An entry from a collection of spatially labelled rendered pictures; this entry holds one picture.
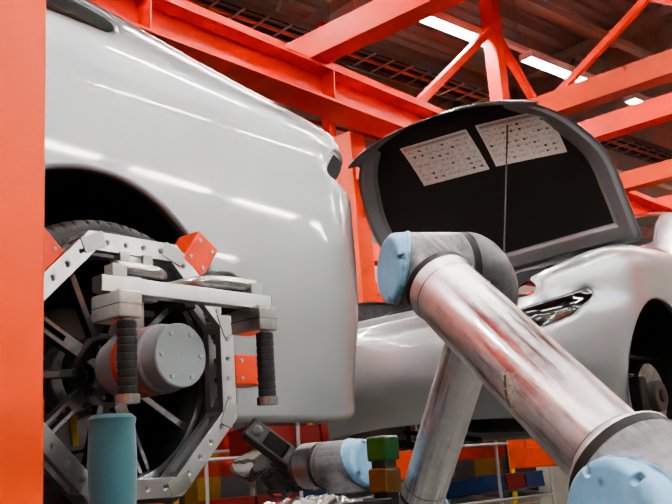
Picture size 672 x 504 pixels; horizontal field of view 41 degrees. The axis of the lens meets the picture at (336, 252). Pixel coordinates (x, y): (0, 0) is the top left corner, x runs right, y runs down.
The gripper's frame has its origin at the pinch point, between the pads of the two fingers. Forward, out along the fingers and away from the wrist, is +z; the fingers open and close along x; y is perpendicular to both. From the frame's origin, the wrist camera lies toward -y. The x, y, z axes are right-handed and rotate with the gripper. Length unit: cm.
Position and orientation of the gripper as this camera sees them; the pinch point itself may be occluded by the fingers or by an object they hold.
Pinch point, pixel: (233, 464)
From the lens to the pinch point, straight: 200.7
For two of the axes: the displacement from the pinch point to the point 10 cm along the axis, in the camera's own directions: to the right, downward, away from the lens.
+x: 4.2, -6.0, 6.8
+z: -7.4, 2.0, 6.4
